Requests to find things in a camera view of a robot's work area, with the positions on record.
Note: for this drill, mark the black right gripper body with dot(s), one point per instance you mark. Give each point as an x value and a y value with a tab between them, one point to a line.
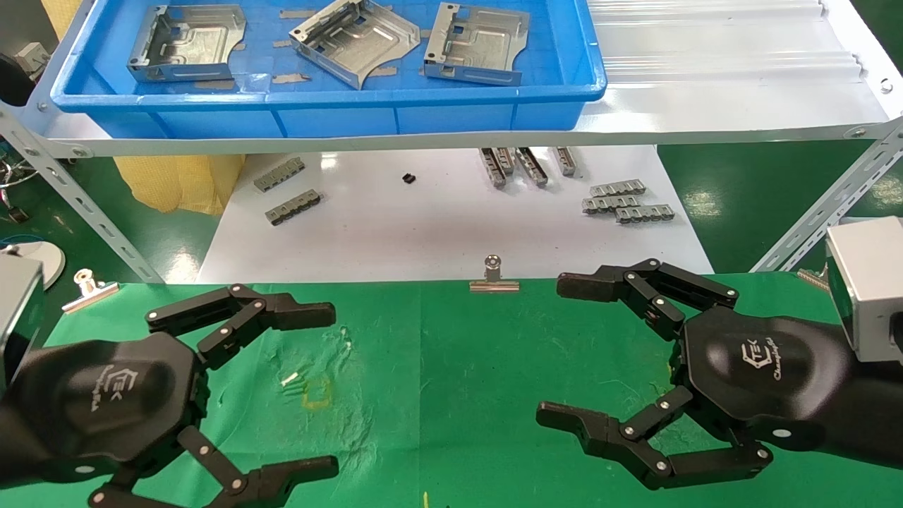
769	374

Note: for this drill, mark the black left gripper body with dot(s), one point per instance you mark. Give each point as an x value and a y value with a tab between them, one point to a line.
106	402

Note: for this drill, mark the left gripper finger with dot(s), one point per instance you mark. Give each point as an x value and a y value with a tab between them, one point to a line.
296	314
282	480

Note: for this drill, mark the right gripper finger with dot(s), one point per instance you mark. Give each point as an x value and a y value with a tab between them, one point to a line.
592	283
600	427

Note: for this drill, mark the bent sheet metal bracket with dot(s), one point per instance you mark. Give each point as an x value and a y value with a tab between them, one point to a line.
367	49
487	49
204	42

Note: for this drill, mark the small white tape scrap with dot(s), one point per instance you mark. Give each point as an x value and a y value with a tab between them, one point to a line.
289	379

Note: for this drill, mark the grey metal connector strip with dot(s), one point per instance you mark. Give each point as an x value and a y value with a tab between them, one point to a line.
618	188
279	174
608	204
492	168
293	207
531	166
505	159
645	214
566	161

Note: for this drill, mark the silver binder clip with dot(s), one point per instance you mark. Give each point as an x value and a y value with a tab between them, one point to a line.
494	285
88	288

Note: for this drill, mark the toothed metal strip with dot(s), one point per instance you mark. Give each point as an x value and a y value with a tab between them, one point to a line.
813	279

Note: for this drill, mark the green table cloth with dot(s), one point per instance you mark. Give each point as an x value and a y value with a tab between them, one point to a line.
458	388

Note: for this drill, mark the blue plastic tray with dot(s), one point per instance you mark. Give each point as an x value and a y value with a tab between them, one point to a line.
338	116

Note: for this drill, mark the white metal shelf rack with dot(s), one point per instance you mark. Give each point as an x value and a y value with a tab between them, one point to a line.
705	92

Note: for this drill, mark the small grey box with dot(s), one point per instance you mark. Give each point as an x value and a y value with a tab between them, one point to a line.
32	58

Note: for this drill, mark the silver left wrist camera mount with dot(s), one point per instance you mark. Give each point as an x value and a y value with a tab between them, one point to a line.
17	310

